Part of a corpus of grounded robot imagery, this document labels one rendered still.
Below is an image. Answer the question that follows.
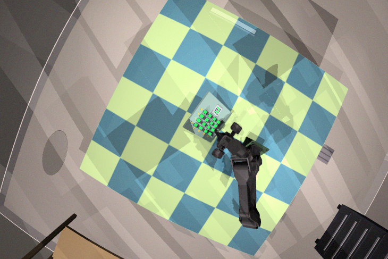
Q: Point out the pale grey-green switch panel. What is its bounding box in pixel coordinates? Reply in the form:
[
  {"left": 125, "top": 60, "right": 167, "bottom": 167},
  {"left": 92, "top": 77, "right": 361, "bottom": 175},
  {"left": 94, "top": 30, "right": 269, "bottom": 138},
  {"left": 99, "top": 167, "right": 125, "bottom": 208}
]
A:
[{"left": 183, "top": 91, "right": 232, "bottom": 143}]

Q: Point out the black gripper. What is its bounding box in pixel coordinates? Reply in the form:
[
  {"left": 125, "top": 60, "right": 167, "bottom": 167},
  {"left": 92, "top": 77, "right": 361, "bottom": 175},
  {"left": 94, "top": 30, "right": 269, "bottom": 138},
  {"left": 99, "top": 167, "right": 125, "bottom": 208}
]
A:
[{"left": 212, "top": 122, "right": 242, "bottom": 159}]

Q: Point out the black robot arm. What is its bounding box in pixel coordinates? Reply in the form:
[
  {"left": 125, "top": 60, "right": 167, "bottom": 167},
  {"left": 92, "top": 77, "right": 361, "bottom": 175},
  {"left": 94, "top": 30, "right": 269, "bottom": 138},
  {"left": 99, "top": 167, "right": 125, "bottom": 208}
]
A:
[{"left": 217, "top": 133, "right": 263, "bottom": 229}]

